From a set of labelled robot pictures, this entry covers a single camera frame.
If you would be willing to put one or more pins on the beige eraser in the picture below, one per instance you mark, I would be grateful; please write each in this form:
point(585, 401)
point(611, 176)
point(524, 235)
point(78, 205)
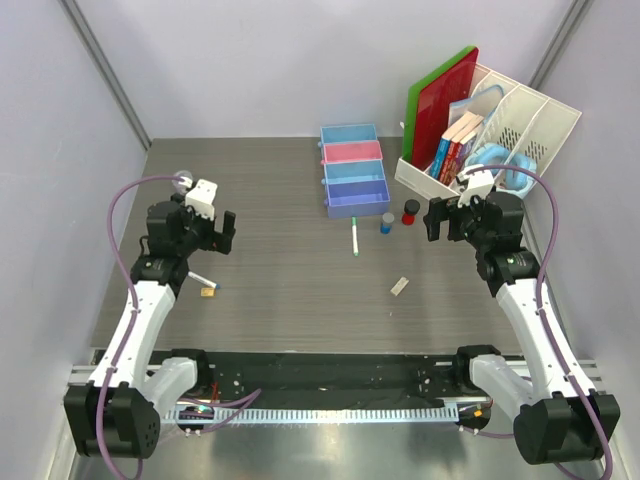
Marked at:
point(399, 286)

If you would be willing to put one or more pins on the pink drawer box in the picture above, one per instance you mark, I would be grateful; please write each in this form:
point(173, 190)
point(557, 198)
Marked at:
point(351, 152)

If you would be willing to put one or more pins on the white desk file organizer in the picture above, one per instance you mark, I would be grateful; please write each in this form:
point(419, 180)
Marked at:
point(525, 121)

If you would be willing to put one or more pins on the perforated cable duct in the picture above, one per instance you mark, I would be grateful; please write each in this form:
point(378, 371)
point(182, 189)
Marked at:
point(252, 417)

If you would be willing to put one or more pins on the blue capped white marker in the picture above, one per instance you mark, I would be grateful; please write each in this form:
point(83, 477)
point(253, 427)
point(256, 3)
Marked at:
point(204, 281)

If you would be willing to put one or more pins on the purple drawer box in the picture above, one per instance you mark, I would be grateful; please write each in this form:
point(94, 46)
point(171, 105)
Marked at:
point(356, 199)

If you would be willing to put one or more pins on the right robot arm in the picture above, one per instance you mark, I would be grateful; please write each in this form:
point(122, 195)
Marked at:
point(557, 414)

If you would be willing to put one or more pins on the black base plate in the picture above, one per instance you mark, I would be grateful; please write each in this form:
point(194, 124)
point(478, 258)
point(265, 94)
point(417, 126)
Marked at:
point(306, 381)

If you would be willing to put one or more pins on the red board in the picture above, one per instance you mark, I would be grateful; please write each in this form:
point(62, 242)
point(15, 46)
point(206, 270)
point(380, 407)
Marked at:
point(440, 110)

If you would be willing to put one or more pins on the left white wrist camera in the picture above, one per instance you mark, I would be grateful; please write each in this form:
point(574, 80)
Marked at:
point(200, 198)

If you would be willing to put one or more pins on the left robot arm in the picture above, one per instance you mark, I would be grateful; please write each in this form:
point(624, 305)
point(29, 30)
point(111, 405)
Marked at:
point(119, 409)

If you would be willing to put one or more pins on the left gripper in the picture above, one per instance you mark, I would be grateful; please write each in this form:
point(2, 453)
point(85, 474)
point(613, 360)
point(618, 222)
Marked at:
point(215, 241)

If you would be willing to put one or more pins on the blue glue bottle grey cap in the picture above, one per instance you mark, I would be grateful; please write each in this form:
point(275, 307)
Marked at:
point(386, 223)

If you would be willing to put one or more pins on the green capped white marker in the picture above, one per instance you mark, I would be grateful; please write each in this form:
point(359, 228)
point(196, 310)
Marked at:
point(354, 232)

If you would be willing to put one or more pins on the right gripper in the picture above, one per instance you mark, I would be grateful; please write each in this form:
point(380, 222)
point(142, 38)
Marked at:
point(448, 209)

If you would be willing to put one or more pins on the red blue book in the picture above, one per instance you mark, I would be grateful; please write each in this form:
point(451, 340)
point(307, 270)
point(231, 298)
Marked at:
point(446, 138)

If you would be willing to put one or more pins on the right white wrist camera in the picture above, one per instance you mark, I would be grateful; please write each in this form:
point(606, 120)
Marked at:
point(476, 182)

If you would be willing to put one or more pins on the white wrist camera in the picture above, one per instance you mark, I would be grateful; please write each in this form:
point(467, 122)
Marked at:
point(476, 182)
point(200, 198)

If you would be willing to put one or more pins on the small yellow eraser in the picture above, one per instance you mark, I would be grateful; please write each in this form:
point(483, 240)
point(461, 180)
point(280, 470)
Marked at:
point(207, 292)

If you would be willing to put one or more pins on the green board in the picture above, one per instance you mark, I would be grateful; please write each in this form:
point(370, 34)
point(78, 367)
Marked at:
point(417, 95)

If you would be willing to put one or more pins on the light blue drawer box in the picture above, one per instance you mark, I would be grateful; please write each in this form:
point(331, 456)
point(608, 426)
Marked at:
point(353, 172)
point(339, 134)

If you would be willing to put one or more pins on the blue rimmed clear folder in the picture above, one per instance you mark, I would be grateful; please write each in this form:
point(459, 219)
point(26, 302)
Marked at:
point(483, 103)

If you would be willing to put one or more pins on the blue headphones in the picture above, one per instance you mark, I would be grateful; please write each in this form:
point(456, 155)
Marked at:
point(516, 182)

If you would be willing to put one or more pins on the red glue bottle black cap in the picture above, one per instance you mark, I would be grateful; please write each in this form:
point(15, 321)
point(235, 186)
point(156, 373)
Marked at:
point(410, 211)

